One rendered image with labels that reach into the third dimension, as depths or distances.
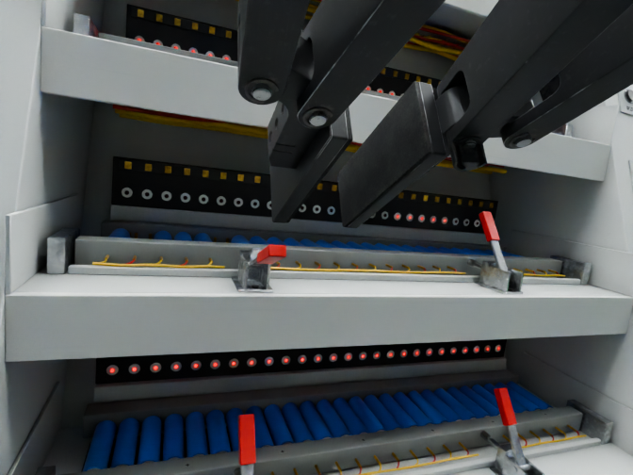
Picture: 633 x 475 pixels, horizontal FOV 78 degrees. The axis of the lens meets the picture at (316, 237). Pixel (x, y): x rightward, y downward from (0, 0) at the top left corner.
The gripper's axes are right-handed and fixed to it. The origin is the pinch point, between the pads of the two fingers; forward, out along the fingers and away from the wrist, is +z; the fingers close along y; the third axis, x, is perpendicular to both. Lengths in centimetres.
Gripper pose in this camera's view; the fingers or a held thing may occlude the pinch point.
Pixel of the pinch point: (342, 162)
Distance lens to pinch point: 16.4
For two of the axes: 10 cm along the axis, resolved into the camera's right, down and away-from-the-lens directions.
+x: -0.7, -9.4, 3.4
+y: 9.3, 0.6, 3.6
